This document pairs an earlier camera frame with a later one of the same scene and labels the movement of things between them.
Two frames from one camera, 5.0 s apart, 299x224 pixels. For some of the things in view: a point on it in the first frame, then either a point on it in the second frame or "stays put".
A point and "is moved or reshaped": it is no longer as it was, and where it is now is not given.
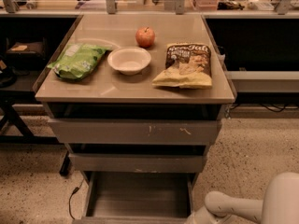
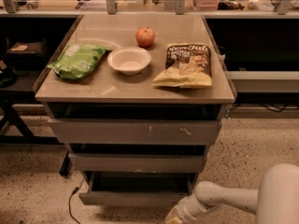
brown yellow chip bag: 188,65 stays put
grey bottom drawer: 136,198 is moved or reshaped
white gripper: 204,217 -> 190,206
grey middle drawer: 174,162 stays put
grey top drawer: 139,132 stays put
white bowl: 129,61 stays put
